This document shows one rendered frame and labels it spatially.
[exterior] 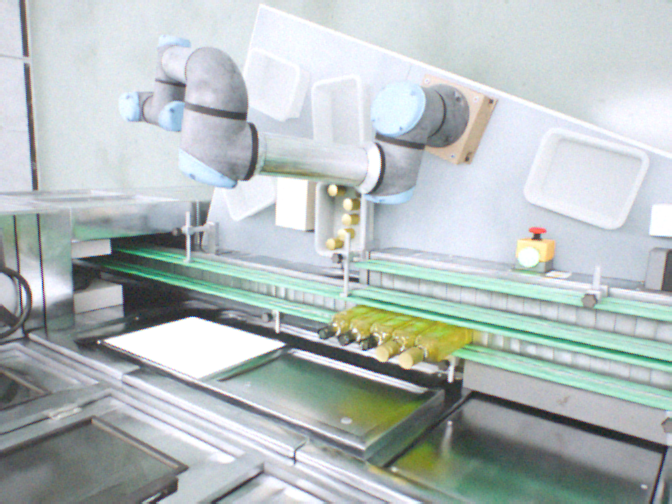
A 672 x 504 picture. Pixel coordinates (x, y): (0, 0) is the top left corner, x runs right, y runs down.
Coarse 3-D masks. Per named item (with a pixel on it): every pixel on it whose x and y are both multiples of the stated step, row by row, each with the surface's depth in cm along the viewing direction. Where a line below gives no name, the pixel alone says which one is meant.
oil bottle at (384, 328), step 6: (390, 318) 130; (396, 318) 130; (402, 318) 131; (408, 318) 131; (414, 318) 132; (372, 324) 126; (378, 324) 125; (384, 324) 126; (390, 324) 126; (396, 324) 126; (402, 324) 127; (372, 330) 124; (378, 330) 123; (384, 330) 123; (390, 330) 123; (384, 336) 123; (390, 336) 123; (384, 342) 123
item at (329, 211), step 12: (324, 192) 162; (348, 192) 162; (324, 204) 162; (336, 204) 165; (324, 216) 163; (336, 216) 166; (360, 216) 161; (324, 228) 164; (336, 228) 166; (360, 228) 161; (324, 240) 165; (360, 240) 153; (324, 252) 161; (336, 252) 161
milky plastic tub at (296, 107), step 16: (256, 48) 169; (256, 64) 174; (272, 64) 175; (288, 64) 162; (256, 80) 177; (272, 80) 176; (288, 80) 172; (304, 80) 165; (256, 96) 180; (272, 96) 177; (288, 96) 173; (304, 96) 169; (272, 112) 169; (288, 112) 165
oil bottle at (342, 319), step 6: (360, 306) 141; (366, 306) 141; (342, 312) 135; (348, 312) 135; (354, 312) 135; (360, 312) 135; (366, 312) 136; (330, 318) 132; (336, 318) 131; (342, 318) 130; (348, 318) 130; (354, 318) 132; (330, 324) 131; (336, 324) 130; (342, 324) 129; (348, 324) 130; (342, 330) 129; (336, 336) 131
